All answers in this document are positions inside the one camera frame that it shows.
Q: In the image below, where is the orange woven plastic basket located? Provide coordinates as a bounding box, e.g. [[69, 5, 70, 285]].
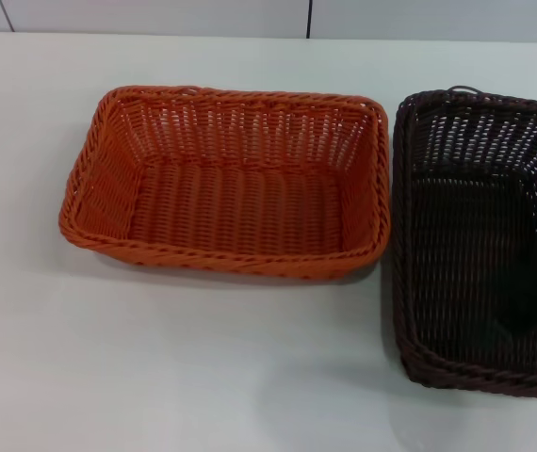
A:
[[57, 85, 392, 284]]

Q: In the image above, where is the dark brown woven plastic basket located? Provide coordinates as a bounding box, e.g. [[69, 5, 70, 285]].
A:
[[390, 84, 537, 402]]

